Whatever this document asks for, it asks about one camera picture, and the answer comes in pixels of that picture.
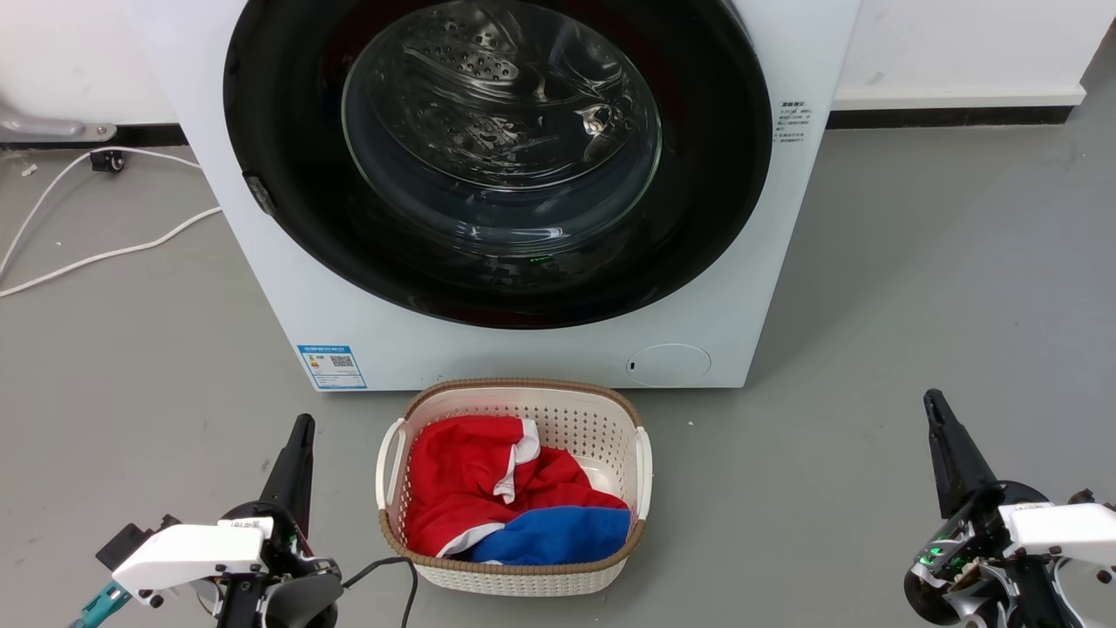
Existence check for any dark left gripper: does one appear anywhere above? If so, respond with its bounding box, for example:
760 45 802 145
218 414 343 581

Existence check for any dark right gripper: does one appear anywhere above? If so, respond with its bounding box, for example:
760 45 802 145
904 389 1052 628

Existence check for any grey metal floor bracket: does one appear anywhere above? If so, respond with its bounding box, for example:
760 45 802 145
0 103 118 143

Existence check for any small printed text label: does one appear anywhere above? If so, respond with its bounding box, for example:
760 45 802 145
776 99 813 145

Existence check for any blue energy label sticker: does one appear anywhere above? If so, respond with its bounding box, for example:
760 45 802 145
296 345 368 391

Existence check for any white woven-look laundry basket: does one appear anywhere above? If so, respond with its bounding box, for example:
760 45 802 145
376 378 653 597

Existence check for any round white filter cover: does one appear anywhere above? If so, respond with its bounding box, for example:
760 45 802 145
626 343 712 388

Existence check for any teal cable connector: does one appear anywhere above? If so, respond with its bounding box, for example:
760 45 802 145
70 583 132 628

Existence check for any white front-load washing machine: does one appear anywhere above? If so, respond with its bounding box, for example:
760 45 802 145
122 0 864 392

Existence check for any black round washer door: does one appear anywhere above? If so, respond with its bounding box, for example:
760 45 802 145
223 0 773 331

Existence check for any blue garment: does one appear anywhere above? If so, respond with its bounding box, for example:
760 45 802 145
466 506 630 566

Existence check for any red and white garment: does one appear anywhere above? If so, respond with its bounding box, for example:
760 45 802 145
404 415 630 557

